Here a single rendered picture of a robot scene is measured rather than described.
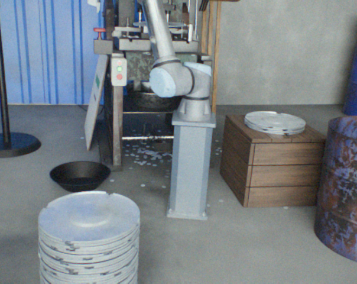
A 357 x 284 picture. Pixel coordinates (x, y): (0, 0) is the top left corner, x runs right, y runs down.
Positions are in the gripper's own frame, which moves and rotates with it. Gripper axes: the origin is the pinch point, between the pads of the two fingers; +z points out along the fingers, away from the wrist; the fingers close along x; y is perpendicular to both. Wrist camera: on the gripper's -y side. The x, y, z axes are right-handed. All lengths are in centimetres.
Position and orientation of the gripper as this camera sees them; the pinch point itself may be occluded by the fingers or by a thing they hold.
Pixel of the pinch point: (99, 10)
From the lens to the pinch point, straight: 216.7
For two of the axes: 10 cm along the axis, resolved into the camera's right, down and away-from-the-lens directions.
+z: -0.6, 9.4, 3.3
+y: -9.8, 0.2, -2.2
